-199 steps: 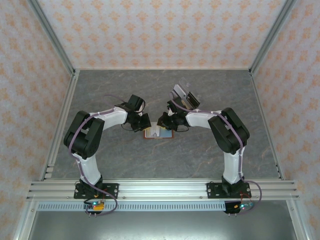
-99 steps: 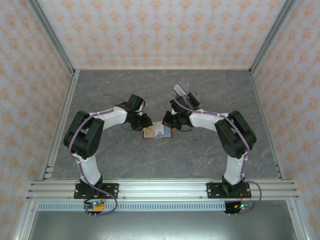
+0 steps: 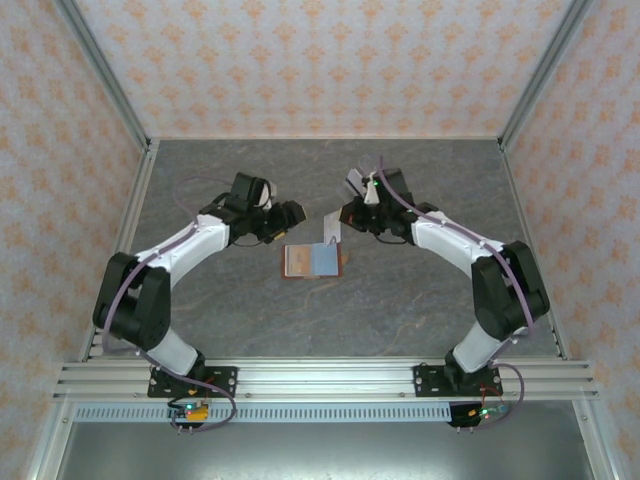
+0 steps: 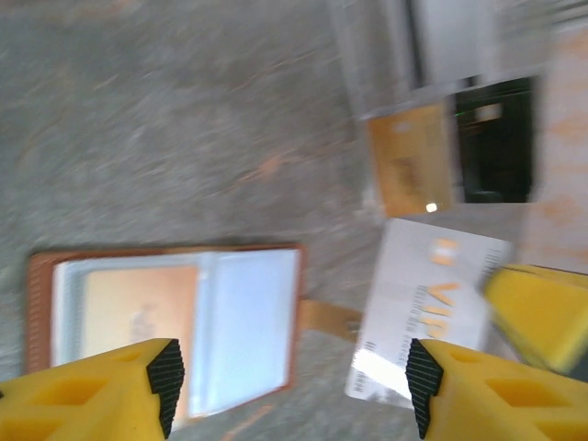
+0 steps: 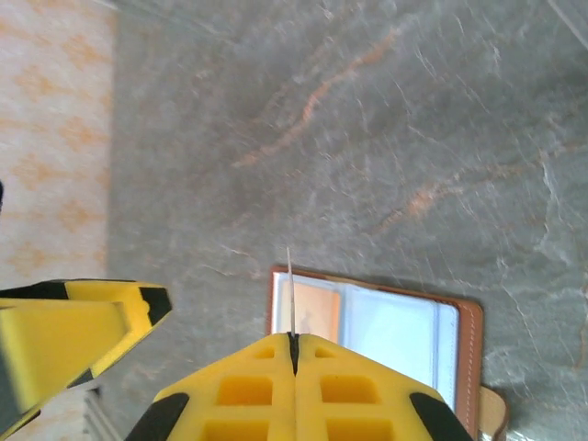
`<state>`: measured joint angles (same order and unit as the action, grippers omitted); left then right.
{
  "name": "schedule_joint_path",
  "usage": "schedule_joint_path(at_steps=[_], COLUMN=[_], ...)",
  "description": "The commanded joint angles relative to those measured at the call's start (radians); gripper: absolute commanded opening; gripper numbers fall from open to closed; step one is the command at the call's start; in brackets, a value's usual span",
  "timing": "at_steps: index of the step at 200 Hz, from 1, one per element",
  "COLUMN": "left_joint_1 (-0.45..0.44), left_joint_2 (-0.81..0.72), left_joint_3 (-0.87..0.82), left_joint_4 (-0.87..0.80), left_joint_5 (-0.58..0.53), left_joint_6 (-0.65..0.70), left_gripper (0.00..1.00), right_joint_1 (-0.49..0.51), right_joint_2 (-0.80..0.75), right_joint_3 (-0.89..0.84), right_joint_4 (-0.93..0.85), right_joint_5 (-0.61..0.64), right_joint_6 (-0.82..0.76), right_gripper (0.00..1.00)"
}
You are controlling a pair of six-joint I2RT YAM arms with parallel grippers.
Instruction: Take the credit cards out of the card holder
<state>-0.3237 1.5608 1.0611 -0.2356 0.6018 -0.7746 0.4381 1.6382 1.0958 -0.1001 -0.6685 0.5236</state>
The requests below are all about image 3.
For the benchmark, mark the left controller board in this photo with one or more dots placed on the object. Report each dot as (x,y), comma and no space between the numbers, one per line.
(200,412)

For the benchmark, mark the grey metal panel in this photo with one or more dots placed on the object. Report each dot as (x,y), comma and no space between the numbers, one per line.
(325,450)

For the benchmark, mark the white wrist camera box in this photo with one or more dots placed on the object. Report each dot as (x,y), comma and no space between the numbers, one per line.
(371,192)
(270,192)

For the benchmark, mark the aluminium corner post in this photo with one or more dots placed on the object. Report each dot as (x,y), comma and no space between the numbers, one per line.
(542,70)
(104,70)

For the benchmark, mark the brown leather card holder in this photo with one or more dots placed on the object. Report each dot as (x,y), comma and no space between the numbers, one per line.
(283,262)

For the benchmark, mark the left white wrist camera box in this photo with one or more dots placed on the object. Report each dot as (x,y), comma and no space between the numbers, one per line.
(270,192)

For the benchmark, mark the aluminium side rail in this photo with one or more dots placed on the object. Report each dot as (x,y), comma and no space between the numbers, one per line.
(515,182)
(141,182)

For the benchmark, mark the aluminium frame bar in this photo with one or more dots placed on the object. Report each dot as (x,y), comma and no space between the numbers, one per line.
(597,445)
(50,445)

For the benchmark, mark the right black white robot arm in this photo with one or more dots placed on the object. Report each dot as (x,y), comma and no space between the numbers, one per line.
(505,290)

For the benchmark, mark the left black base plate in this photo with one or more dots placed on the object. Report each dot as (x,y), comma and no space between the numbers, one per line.
(222,382)

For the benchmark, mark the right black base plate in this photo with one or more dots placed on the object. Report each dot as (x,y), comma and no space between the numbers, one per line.
(427,382)

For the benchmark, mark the blue credit card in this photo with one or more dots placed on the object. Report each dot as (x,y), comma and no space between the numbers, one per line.
(325,260)

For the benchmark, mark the right controller board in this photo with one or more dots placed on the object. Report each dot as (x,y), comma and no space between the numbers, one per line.
(480,414)

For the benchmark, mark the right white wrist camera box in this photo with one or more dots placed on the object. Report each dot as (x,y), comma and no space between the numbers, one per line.
(371,192)

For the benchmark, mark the controller board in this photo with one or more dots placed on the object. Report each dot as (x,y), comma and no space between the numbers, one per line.
(480,414)
(200,412)

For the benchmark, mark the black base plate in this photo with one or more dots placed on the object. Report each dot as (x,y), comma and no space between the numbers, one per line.
(427,382)
(222,382)

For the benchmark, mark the long aluminium base rail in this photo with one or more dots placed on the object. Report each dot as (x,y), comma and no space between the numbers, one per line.
(325,380)

